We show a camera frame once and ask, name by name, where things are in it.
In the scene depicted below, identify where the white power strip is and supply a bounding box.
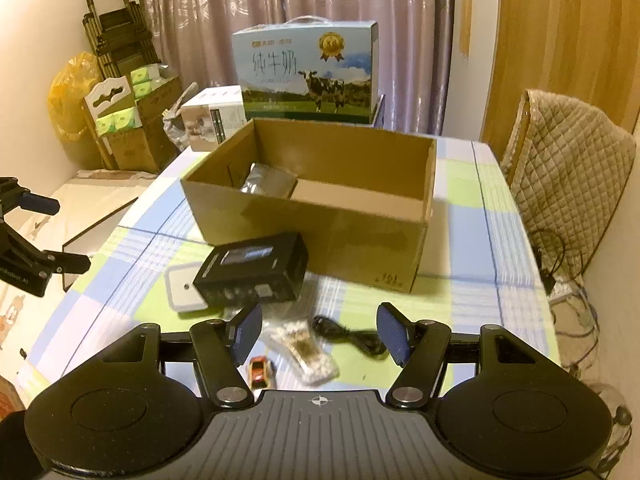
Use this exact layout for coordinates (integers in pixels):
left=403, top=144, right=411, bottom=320
left=548, top=281, right=579, bottom=304

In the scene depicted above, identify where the cotton swabs plastic bag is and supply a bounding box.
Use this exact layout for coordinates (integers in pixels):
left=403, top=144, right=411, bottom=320
left=264, top=320, right=340, bottom=386

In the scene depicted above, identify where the black shaver product box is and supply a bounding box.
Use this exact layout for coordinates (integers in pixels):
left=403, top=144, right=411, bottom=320
left=193, top=232, right=308, bottom=307

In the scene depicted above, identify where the pink curtain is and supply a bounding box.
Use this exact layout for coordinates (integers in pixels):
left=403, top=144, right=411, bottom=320
left=140, top=0, right=454, bottom=134

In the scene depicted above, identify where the checkered tablecloth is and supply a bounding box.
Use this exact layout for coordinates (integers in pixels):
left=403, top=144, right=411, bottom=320
left=1, top=138, right=559, bottom=402

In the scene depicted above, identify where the black cable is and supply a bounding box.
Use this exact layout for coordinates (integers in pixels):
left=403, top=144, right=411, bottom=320
left=310, top=314, right=390, bottom=360

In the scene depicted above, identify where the white square night light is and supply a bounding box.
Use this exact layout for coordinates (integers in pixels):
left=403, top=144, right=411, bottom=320
left=164, top=263, right=208, bottom=313

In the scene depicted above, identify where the open brown cardboard box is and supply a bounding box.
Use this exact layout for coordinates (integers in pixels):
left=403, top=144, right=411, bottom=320
left=181, top=118, right=437, bottom=292

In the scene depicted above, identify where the quilted beige covered chair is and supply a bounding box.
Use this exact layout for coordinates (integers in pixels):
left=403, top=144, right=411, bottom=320
left=500, top=89, right=637, bottom=278

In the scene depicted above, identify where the yellow plastic bag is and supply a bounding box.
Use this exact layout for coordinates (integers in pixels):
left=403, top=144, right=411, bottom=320
left=47, top=52, right=103, bottom=143

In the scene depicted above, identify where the brown tissue cardboard box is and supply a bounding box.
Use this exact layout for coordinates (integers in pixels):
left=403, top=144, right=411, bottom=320
left=80, top=63, right=182, bottom=174

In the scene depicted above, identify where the red white toy car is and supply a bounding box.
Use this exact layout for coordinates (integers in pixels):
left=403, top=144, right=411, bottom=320
left=247, top=356, right=277, bottom=390

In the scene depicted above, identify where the white product box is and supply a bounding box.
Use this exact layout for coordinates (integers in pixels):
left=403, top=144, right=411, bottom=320
left=180, top=84, right=246, bottom=152

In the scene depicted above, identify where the milk carton gift box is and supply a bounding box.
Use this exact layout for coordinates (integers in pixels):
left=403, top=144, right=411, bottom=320
left=231, top=16, right=378, bottom=125

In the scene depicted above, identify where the folded black hand cart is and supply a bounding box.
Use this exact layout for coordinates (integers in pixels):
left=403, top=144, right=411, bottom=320
left=82, top=0, right=160, bottom=79

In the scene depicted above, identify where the silver foil bag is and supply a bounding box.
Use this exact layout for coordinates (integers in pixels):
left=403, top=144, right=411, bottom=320
left=240, top=162, right=297, bottom=198

